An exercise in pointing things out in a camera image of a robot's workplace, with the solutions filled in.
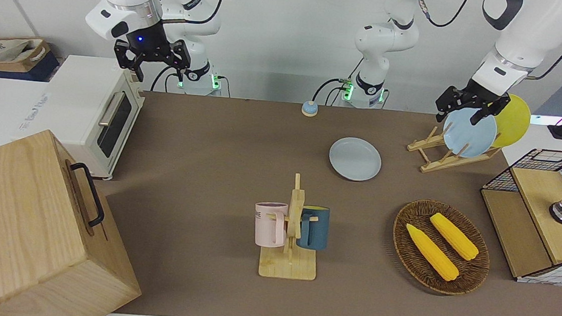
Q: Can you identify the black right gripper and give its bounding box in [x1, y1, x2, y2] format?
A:
[111, 17, 195, 87]

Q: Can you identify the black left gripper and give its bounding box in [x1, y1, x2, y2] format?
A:
[434, 76, 512, 129]

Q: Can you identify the gray round plate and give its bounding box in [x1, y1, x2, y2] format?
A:
[327, 135, 384, 183]

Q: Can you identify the light blue plate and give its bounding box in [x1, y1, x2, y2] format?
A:
[441, 106, 500, 160]

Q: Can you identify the yellow plate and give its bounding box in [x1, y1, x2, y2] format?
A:
[490, 93, 533, 151]

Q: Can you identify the wooden plate rack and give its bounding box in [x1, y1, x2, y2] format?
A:
[405, 119, 505, 179]

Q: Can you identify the white toaster oven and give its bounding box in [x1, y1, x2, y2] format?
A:
[41, 53, 149, 183]

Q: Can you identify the dark blue box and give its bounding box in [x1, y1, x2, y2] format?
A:
[0, 48, 62, 84]

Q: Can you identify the wooden basket lid board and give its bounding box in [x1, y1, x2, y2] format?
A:
[503, 166, 562, 266]

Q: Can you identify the brown table mat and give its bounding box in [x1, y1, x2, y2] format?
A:
[83, 87, 562, 316]

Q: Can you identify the cardboard box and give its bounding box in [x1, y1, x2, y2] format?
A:
[0, 36, 53, 76]

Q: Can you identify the yellow corn cob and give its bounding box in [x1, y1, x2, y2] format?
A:
[402, 223, 463, 282]
[427, 212, 482, 262]

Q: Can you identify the brown wicker basket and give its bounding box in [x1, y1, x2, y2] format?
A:
[388, 197, 495, 298]

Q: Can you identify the white cloth bag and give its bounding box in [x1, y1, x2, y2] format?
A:
[0, 37, 44, 67]

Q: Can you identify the dark teal mug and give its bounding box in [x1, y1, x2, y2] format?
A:
[296, 205, 331, 251]

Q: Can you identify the pink mug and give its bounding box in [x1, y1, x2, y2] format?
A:
[252, 201, 290, 249]

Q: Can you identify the large wooden box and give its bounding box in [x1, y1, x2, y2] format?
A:
[0, 126, 154, 316]

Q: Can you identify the wooden mug stand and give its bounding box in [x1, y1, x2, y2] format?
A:
[257, 170, 324, 282]

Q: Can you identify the black right base cable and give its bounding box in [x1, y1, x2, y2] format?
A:
[150, 64, 185, 94]

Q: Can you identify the black base cable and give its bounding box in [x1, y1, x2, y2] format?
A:
[150, 64, 185, 94]
[312, 75, 354, 107]

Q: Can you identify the silver toaster oven handle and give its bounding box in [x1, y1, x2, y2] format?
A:
[98, 90, 127, 129]

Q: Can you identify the black left arm loop cable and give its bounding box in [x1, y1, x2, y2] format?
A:
[412, 0, 473, 30]

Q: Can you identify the black left base cable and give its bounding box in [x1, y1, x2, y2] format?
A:
[312, 75, 354, 107]

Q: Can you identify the black metal box handle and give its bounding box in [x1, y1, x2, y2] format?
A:
[66, 162, 110, 229]

